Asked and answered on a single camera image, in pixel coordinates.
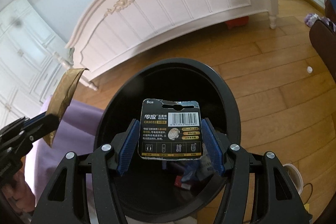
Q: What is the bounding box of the purple cloth on floor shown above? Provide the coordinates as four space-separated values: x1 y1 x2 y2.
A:
303 13 336 30

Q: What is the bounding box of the white wooden bed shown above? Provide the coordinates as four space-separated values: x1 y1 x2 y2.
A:
55 0 278 89

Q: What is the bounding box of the gold wrapper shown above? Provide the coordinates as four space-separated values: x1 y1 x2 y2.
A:
43 68 85 147

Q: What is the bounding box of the black battery card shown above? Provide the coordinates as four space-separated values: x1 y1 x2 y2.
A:
138 98 203 161

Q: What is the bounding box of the black trash bin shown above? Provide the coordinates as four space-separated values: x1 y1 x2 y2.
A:
94 58 241 223

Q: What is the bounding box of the brown armchair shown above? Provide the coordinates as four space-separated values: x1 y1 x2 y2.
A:
309 0 335 80

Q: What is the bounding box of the red Wangzai milk carton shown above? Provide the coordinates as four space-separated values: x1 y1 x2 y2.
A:
174 176 191 190

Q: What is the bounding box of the blue tissue pack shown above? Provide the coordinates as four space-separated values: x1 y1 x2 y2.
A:
181 160 214 182

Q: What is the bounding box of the purple round tablecloth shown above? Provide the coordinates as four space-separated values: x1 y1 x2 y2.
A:
24 100 104 202

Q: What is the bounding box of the white wardrobe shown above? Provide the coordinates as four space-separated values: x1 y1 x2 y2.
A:
0 0 71 127

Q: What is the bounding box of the person's left hand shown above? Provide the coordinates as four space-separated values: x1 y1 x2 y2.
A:
1 170 35 213

